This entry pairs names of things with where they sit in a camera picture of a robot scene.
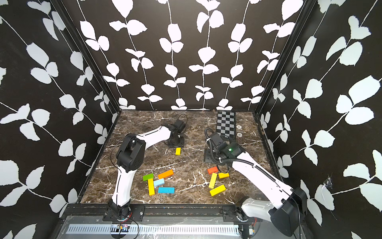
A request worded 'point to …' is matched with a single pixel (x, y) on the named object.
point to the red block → (212, 170)
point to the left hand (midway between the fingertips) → (182, 143)
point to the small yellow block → (223, 175)
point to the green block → (147, 177)
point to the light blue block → (158, 182)
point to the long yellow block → (151, 187)
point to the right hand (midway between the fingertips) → (206, 156)
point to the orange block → (165, 174)
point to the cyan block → (167, 190)
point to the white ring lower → (239, 134)
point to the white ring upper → (238, 127)
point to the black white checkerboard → (225, 125)
